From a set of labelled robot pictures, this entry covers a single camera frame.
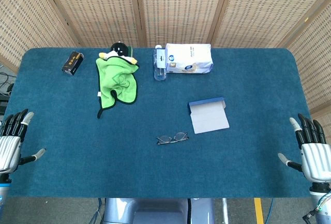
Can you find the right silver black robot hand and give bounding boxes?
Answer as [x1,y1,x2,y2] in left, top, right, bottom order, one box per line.
[278,113,331,183]

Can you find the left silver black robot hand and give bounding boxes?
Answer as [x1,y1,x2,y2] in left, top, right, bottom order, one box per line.
[0,109,47,175]

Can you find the blue glasses case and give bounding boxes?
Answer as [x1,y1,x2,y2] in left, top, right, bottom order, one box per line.
[188,96,231,135]

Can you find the black eyeglasses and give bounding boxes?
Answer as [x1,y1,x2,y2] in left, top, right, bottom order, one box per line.
[156,131,190,145]

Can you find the black device on floor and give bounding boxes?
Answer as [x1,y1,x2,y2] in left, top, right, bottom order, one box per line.
[0,94,10,113]

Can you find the blue felt table cover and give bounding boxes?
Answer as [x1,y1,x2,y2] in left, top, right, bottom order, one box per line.
[4,47,329,199]

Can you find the black box with gold print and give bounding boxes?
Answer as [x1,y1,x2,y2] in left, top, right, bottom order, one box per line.
[61,51,85,77]

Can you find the woven bamboo screen panel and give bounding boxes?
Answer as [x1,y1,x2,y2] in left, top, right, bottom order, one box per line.
[210,0,331,49]
[41,0,143,48]
[0,0,80,74]
[278,0,331,155]
[134,0,233,48]

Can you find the green microfibre cloth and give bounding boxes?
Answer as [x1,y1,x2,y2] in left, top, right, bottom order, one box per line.
[95,55,140,119]

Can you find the black round plush toy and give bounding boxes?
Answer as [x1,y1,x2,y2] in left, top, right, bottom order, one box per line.
[99,42,138,65]

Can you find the grey-blue robot torso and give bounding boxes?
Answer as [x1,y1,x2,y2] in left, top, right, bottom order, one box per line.
[103,197,215,224]

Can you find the white tissue pack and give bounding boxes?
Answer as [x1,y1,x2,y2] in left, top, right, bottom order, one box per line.
[164,43,214,75]

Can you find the clear plastic water bottle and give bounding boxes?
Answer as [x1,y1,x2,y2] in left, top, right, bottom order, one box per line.
[153,44,168,81]

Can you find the black floor cables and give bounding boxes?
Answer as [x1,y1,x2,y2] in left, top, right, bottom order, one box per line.
[0,71,16,95]

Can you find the blue cable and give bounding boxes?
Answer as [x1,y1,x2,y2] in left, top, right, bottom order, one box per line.
[266,198,275,224]

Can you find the grey cable bundle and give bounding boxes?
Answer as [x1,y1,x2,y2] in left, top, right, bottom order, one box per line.
[89,197,107,224]

